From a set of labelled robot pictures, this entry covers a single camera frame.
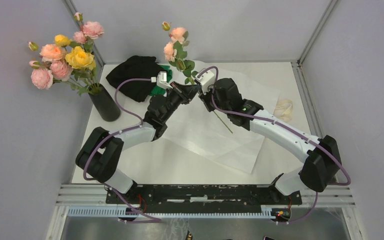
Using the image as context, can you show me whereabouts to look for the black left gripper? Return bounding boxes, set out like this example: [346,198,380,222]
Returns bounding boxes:
[161,80,201,122]

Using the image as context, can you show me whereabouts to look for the white paper bouquet wrap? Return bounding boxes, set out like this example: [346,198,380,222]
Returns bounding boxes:
[162,67,281,174]

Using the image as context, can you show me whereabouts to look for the peach rose stem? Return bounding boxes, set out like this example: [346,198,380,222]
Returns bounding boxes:
[39,42,67,62]
[160,21,234,135]

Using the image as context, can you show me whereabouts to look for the cream printed ribbon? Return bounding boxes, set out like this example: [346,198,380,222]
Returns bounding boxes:
[273,99,294,123]

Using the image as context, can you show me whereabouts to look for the pink rose stem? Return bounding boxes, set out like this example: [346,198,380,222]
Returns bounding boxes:
[73,12,105,53]

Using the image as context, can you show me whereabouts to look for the yellow rose stem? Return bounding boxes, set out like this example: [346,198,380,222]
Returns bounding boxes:
[50,31,97,87]

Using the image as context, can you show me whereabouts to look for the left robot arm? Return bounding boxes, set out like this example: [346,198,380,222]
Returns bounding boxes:
[75,82,201,204]

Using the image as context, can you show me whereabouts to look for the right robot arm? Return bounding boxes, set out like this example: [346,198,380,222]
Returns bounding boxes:
[199,77,341,204]

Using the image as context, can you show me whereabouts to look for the black cylindrical vase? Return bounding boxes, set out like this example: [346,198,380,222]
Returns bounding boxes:
[88,83,121,122]

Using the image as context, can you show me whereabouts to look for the pink roses in vase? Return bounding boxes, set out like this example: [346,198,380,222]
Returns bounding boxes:
[29,60,93,96]

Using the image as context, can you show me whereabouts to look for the green cloth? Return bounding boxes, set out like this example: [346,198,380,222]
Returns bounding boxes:
[149,64,173,97]

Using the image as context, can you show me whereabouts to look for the black cloth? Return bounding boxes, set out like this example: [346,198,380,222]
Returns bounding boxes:
[106,55,164,103]

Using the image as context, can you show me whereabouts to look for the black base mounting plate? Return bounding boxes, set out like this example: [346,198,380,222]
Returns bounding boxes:
[106,184,303,214]

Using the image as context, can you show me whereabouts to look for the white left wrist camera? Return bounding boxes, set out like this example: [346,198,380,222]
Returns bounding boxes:
[150,71,173,90]

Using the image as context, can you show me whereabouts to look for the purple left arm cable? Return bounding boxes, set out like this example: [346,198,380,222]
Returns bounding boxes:
[82,77,164,224]

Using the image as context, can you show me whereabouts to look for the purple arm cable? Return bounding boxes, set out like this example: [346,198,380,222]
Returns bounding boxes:
[82,77,164,224]
[196,65,352,225]

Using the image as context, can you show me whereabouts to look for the white slotted cable duct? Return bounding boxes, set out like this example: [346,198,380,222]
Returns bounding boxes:
[66,206,277,220]

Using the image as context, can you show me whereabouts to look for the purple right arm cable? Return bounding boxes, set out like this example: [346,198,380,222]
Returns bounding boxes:
[196,65,352,225]

